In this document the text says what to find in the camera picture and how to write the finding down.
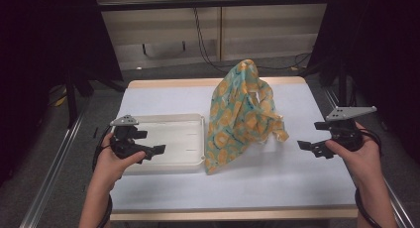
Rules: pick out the white table mat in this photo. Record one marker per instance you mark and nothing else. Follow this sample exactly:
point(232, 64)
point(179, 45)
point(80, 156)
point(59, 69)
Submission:
point(264, 188)

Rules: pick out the white plastic tray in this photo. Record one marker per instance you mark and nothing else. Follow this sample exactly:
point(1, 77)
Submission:
point(171, 138)

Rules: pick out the black curtain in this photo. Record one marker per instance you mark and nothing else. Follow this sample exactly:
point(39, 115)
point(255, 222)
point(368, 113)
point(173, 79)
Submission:
point(39, 56)
point(379, 49)

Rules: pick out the person's right hand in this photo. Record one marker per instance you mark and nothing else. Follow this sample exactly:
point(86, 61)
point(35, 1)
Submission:
point(363, 165)

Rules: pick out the black horizontal bar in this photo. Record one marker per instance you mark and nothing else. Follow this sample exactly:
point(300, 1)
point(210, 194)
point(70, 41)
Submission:
point(231, 3)

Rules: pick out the person's left hand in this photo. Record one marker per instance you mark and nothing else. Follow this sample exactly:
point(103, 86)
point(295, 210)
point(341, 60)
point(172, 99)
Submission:
point(109, 168)

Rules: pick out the wooden table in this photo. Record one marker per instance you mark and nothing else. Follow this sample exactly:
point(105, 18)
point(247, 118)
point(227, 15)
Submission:
point(198, 216)

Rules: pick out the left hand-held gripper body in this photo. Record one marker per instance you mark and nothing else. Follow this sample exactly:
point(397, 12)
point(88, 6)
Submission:
point(124, 138)

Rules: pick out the aluminium floor rail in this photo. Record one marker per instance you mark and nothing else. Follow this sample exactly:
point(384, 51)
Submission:
point(401, 208)
point(49, 181)

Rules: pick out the teal orange patterned bag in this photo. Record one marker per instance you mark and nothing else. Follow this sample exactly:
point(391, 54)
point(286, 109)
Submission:
point(237, 122)

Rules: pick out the black metal stand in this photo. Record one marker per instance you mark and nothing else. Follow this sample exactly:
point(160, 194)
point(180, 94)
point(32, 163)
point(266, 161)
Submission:
point(343, 86)
point(71, 102)

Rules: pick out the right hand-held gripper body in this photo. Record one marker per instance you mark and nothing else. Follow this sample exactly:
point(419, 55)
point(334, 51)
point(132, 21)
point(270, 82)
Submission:
point(346, 135)

